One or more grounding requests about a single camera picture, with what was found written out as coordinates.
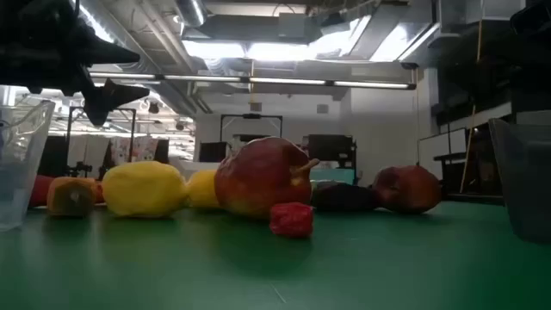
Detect orange carrot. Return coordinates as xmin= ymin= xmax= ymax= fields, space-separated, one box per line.
xmin=46 ymin=176 xmax=104 ymax=218

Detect silver round air duct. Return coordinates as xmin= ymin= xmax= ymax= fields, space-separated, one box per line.
xmin=173 ymin=0 xmax=208 ymax=28

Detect yellow lemon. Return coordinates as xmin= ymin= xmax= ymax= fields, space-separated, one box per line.
xmin=101 ymin=160 xmax=189 ymax=219
xmin=184 ymin=168 xmax=221 ymax=211

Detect long red pepper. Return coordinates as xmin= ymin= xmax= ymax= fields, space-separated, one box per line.
xmin=28 ymin=174 xmax=56 ymax=208

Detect long LED light bar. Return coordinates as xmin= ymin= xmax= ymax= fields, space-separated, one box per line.
xmin=89 ymin=71 xmax=418 ymax=91

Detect dark red apple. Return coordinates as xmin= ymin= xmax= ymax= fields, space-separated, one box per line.
xmin=371 ymin=164 xmax=443 ymax=215

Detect small red pepper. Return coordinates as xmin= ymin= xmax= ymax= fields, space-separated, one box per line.
xmin=269 ymin=201 xmax=315 ymax=239

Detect large red yellow apple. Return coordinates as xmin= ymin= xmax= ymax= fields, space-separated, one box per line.
xmin=214 ymin=136 xmax=321 ymax=220

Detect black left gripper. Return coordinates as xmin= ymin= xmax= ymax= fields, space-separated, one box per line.
xmin=0 ymin=0 xmax=151 ymax=127

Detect green table mat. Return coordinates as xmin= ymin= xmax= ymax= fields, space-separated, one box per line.
xmin=0 ymin=195 xmax=551 ymax=310

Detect small black monitor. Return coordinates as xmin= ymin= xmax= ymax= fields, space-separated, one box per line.
xmin=198 ymin=141 xmax=225 ymax=164

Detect dark translucent plastic bin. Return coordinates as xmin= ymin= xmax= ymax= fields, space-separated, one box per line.
xmin=487 ymin=117 xmax=551 ymax=243

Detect white whiteboard panel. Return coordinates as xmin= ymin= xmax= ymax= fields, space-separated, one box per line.
xmin=418 ymin=127 xmax=469 ymax=178

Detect black computer monitor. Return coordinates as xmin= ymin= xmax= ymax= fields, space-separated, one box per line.
xmin=306 ymin=133 xmax=357 ymax=170

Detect patterned fabric panel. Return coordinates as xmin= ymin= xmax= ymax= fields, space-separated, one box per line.
xmin=109 ymin=136 xmax=160 ymax=167

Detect long purple eggplant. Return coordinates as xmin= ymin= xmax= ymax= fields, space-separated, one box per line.
xmin=310 ymin=182 xmax=381 ymax=213

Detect clear plastic bin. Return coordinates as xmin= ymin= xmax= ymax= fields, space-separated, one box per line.
xmin=0 ymin=99 xmax=57 ymax=233

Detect yellow cable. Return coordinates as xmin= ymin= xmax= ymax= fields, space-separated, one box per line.
xmin=459 ymin=16 xmax=484 ymax=194

